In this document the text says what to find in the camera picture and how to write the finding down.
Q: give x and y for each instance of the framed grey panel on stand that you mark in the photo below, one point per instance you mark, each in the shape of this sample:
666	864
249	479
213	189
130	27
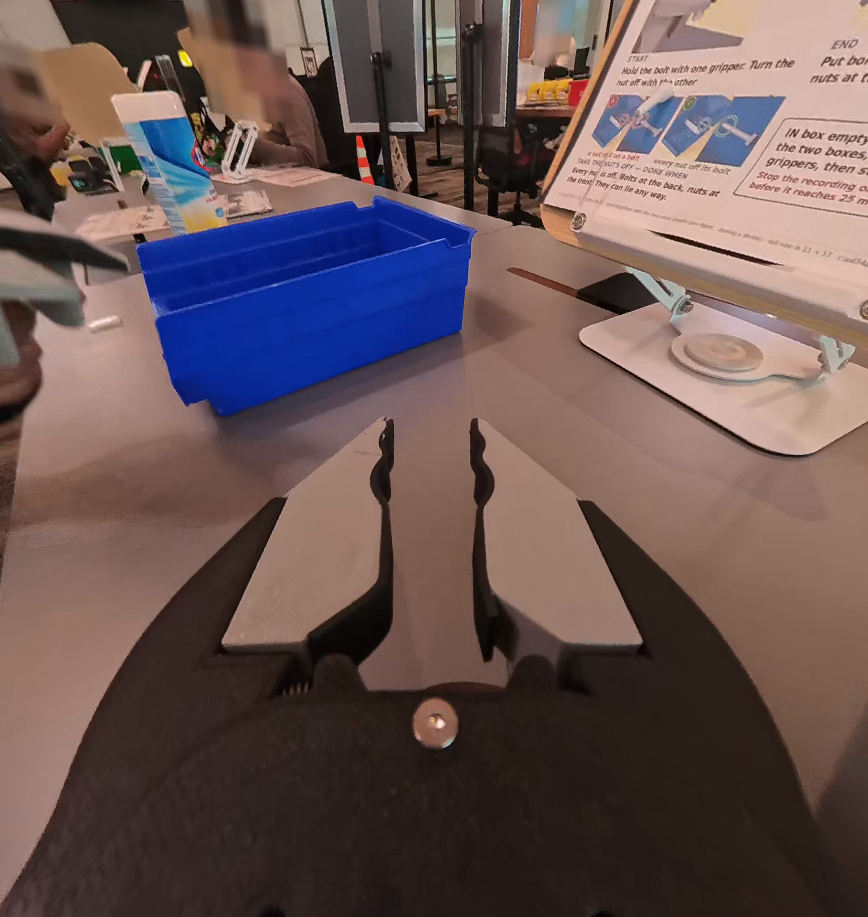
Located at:
355	71
491	64

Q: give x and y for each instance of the white frame bracket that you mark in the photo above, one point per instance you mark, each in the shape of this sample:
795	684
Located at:
233	174

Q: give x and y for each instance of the white paper sheets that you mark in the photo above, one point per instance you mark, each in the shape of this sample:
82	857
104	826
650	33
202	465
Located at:
291	177

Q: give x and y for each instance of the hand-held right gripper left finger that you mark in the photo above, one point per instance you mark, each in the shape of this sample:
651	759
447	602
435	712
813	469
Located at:
312	566

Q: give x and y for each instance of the printed leaflet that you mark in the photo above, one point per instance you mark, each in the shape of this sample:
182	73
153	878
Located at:
119	222
248	204

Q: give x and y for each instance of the yellow parts bins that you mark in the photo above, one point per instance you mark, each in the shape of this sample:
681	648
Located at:
548	91

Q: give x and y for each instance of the orange traffic cone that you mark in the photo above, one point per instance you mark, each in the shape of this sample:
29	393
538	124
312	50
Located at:
363	161

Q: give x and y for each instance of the white board stand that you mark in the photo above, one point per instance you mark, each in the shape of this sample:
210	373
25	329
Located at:
799	415

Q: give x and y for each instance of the tan chair back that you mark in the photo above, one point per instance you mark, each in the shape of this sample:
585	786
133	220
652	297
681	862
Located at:
83	93

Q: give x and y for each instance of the printed instruction sheet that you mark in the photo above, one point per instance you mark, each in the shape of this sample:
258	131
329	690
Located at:
727	143

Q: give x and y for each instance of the black office chair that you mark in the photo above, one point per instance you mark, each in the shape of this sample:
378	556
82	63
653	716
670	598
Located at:
505	157

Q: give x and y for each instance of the disinfecting wipes canister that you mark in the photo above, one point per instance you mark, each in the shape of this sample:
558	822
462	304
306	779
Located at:
169	179

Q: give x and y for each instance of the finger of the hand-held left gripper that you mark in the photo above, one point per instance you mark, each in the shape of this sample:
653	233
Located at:
47	243
26	297

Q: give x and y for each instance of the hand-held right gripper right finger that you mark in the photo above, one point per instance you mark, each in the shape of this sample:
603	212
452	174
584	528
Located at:
548	566

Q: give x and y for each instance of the person's left hand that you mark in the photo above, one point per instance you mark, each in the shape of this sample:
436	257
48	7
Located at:
27	337

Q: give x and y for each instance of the black monitor screen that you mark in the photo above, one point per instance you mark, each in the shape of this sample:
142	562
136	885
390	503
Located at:
119	21

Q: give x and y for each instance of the instruction sheet on stand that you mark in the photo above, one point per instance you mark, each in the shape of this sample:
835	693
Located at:
556	193

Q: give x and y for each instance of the blue plastic bin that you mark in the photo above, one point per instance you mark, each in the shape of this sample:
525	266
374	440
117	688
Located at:
298	322

